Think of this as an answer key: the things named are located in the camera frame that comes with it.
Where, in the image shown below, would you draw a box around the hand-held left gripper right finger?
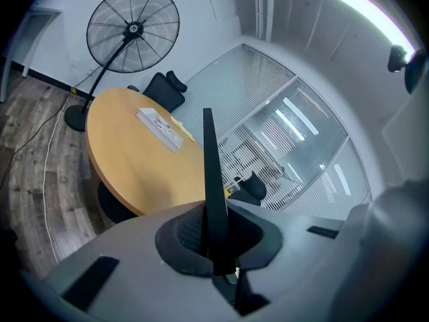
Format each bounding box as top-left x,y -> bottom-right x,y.
226,178 -> 429,322

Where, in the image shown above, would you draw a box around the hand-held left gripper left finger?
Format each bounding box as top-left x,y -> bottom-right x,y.
19,199 -> 243,322

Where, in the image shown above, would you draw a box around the round wooden table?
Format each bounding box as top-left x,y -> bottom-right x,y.
84,87 -> 236,225

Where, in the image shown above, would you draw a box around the black office chair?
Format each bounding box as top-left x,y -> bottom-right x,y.
230,170 -> 268,208
127,70 -> 188,114

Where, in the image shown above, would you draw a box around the plastic cup with straw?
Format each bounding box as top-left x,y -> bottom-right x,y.
223,176 -> 246,198

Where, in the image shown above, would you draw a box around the clear packet of photos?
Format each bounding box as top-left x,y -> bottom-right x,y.
135,107 -> 185,154

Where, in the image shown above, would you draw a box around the yellow cloth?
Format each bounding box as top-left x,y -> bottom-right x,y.
170,115 -> 196,143

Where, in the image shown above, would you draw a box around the black standing fan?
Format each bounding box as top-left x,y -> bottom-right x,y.
64,0 -> 181,133

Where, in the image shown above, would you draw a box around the ceiling light strip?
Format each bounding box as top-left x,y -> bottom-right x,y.
332,0 -> 417,64

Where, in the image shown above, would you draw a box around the white ceiling pipes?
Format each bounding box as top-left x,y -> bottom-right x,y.
251,0 -> 276,44

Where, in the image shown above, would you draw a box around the white desk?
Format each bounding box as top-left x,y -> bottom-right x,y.
0,6 -> 64,104

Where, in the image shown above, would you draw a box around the white floor cable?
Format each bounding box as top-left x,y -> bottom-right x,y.
42,111 -> 65,258

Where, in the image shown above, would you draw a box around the black floor cable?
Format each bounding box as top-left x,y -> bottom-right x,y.
0,68 -> 93,188

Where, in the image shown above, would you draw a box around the black camera device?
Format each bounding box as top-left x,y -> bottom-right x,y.
387,44 -> 429,95

